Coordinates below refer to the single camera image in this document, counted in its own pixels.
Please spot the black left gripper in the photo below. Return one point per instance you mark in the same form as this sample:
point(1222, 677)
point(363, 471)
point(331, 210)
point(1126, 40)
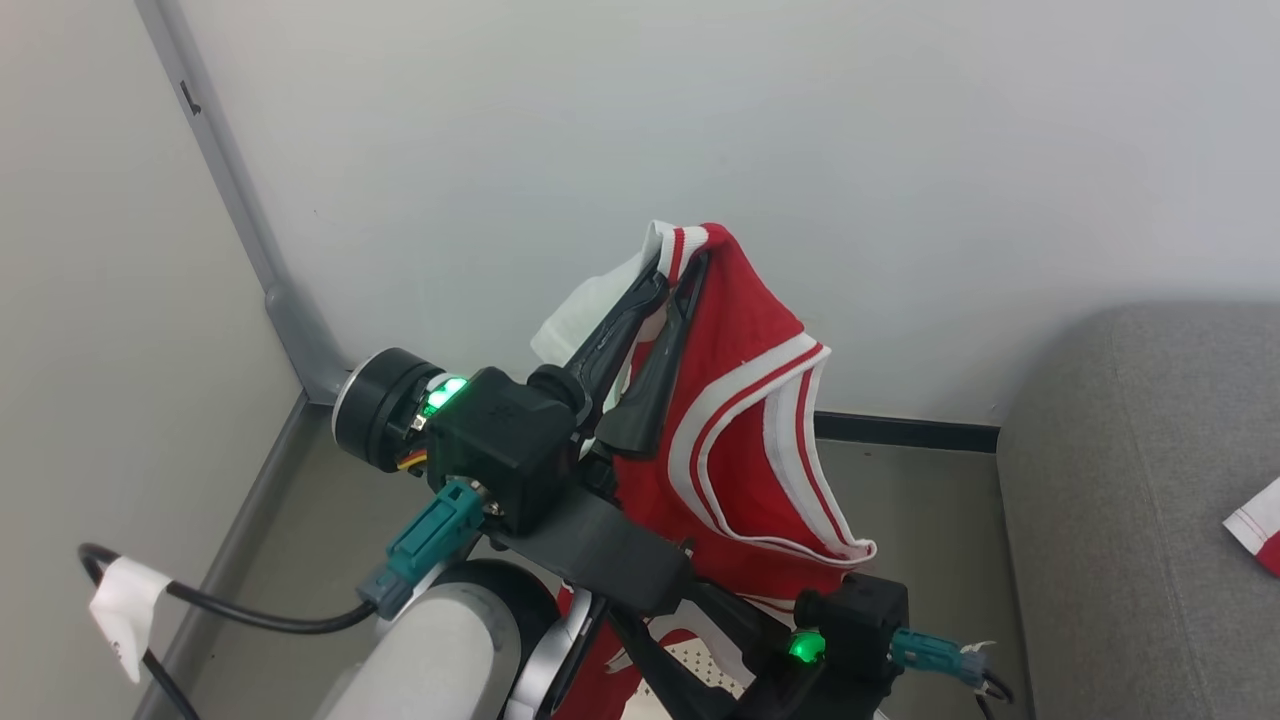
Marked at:
point(385, 410)

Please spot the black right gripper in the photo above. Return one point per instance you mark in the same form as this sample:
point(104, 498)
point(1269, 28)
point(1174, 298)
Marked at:
point(810, 690)

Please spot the red and white jersey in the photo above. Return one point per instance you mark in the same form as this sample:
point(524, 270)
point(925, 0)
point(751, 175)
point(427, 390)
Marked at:
point(740, 340)

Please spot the white and grey left arm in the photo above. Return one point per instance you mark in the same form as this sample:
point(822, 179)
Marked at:
point(440, 650)

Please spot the grey fabric sofa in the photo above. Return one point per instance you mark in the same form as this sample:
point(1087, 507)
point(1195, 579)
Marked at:
point(1130, 520)

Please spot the red white garment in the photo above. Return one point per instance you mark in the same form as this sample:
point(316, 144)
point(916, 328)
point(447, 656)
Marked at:
point(1258, 525)

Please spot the grey floor skirting strip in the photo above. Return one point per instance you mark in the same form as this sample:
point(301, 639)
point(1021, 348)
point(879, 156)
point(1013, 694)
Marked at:
point(235, 540)

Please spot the small black hook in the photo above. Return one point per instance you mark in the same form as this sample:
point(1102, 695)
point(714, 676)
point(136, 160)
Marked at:
point(190, 98)

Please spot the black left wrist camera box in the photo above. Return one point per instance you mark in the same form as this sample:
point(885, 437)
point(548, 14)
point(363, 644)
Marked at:
point(505, 445)

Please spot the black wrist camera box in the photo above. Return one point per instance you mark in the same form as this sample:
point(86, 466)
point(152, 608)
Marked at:
point(505, 445)
point(860, 610)

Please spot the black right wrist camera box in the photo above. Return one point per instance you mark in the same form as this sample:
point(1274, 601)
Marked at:
point(860, 610)

